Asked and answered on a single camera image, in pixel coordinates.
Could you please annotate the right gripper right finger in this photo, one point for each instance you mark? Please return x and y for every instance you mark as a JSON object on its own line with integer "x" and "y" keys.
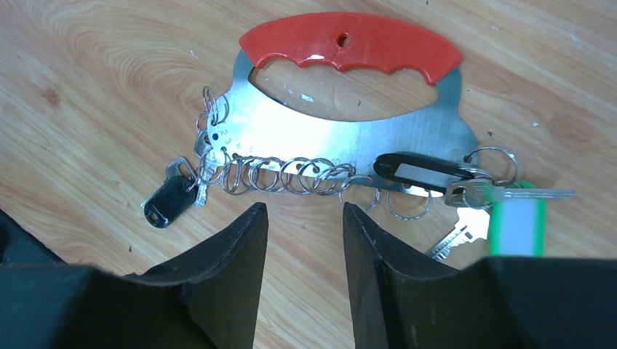
{"x": 401, "y": 298}

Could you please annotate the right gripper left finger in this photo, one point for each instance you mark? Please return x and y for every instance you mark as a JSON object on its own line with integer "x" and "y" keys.
{"x": 206, "y": 297}

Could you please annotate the key with black tag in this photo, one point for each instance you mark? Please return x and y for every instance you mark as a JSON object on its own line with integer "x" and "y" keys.
{"x": 434, "y": 178}

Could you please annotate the red handled metal key organizer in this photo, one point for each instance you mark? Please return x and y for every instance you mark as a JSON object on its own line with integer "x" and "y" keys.
{"x": 248, "y": 141}

